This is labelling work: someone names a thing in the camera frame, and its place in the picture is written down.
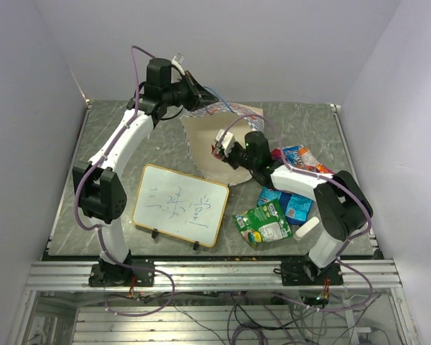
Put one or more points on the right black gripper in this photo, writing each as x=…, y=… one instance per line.
x=227, y=159

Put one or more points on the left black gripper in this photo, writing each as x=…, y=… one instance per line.
x=200, y=96

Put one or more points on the small red candy packet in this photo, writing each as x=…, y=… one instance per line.
x=217, y=151

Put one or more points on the blue checkered paper bag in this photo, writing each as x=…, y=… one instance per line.
x=203, y=129

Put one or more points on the colourful small snack packet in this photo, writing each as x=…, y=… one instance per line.
x=292, y=153

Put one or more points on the orange snack packet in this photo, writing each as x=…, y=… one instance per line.
x=311, y=163

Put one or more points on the green snack packet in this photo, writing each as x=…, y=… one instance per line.
x=263, y=224

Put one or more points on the teal snack packet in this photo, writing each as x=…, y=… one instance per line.
x=296, y=207

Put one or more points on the pink snack packet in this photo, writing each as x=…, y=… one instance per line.
x=277, y=154

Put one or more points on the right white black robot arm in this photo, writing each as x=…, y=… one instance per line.
x=342, y=206

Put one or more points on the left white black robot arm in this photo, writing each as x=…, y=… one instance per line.
x=100, y=198

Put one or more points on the white whiteboard eraser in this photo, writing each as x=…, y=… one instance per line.
x=306, y=228

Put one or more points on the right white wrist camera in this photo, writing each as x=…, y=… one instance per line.
x=226, y=140

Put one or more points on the small whiteboard with yellow frame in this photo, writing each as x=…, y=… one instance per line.
x=180, y=205

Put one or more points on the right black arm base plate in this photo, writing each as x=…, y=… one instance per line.
x=297, y=271

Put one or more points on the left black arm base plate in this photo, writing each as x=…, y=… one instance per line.
x=106, y=275

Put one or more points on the aluminium extrusion rail frame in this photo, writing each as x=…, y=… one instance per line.
x=210, y=276

